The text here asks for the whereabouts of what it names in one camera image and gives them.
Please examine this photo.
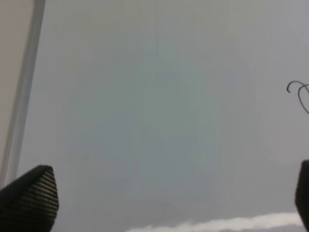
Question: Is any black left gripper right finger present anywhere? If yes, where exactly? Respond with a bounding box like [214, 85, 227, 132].
[295, 160, 309, 231]

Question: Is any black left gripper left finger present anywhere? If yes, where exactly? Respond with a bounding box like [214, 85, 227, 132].
[0, 165, 59, 232]

